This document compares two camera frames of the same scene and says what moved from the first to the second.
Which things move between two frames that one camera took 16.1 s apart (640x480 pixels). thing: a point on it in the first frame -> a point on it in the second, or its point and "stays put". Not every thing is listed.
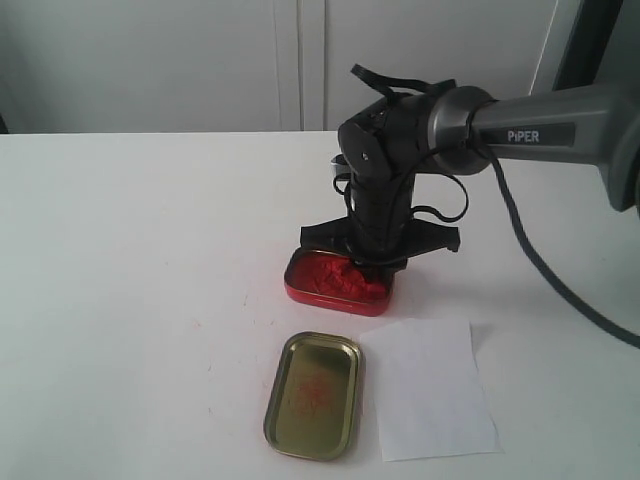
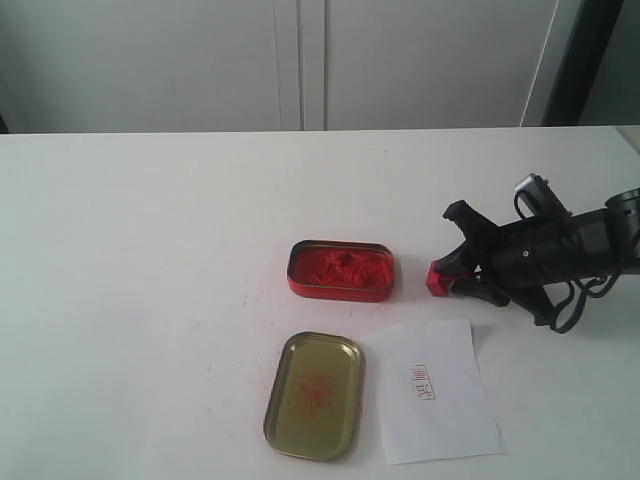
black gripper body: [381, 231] -> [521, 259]
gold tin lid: [313, 407] stays put
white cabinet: [247, 66] stays put
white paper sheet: [430, 398] stays put
